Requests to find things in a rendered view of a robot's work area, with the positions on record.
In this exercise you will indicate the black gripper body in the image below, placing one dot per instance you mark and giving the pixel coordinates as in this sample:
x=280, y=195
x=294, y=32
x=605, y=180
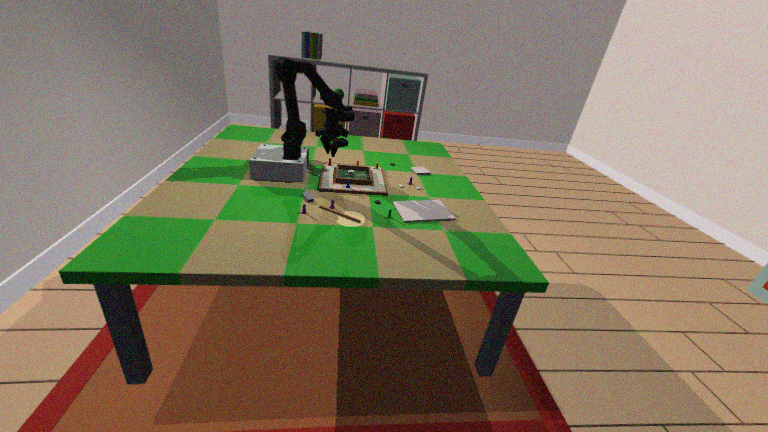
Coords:
x=331, y=132

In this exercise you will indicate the square wooden game board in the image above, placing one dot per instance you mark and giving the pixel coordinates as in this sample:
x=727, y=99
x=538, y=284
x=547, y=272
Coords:
x=362, y=175

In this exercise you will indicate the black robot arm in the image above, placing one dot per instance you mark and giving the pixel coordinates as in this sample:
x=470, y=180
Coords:
x=287, y=70

